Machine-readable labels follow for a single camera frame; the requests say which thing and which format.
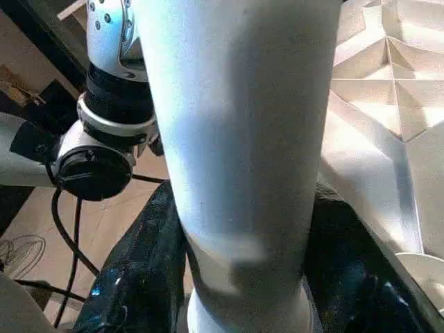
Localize black left wrist camera cable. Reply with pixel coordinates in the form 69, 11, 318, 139
50, 173, 171, 329

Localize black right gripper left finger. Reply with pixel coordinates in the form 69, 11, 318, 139
71, 180, 194, 333

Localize white plastic table top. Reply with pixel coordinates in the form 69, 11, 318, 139
314, 0, 444, 315

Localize white plastic table leg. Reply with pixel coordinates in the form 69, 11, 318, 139
133, 0, 343, 333

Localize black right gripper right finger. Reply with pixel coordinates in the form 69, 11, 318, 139
304, 182, 438, 333

